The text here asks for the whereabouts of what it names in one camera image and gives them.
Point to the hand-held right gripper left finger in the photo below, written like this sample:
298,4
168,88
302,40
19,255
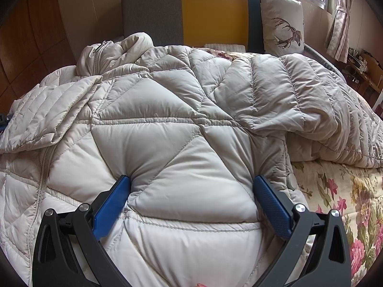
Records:
110,206

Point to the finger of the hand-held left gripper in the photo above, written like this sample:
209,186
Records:
2,122

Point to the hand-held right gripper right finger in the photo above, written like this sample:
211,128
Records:
273,206

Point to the beige quilted down jacket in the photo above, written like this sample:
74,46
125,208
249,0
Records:
179,119

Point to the floral bedspread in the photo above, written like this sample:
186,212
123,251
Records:
338,191

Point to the cluttered wooden desk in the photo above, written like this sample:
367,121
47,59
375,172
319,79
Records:
366,68

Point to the white knitted cloth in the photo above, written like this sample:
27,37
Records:
225,47

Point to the deer print pillow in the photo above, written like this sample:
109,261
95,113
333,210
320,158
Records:
282,24

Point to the pink patterned curtain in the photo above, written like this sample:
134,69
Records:
339,33

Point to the grey yellow teal headboard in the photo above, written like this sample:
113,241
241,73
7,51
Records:
209,9

